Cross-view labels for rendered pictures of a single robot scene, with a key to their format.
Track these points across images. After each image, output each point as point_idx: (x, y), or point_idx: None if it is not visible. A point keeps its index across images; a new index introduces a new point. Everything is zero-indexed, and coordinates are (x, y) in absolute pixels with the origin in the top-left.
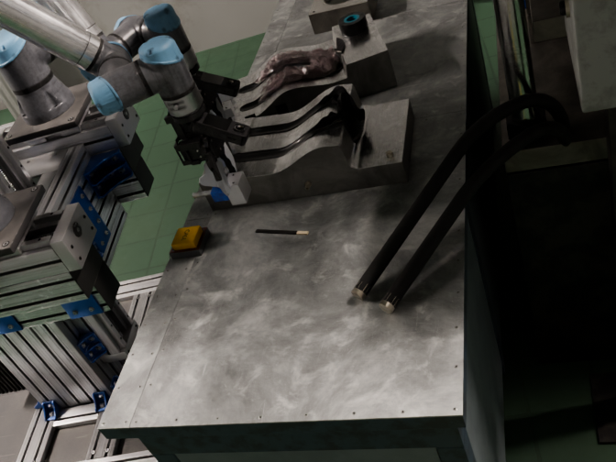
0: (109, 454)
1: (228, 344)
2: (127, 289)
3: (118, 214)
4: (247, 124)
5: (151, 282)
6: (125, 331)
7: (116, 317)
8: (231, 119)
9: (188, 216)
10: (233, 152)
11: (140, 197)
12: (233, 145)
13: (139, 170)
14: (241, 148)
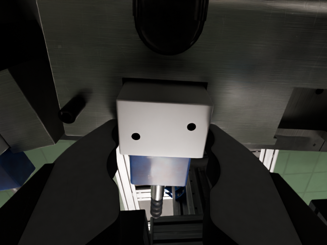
0: (260, 149)
1: None
2: (124, 174)
3: (167, 228)
4: (97, 17)
5: (120, 161)
6: (194, 167)
7: (195, 177)
8: (71, 106)
9: (309, 148)
10: (311, 53)
11: (146, 217)
12: (250, 64)
13: (125, 242)
14: (300, 13)
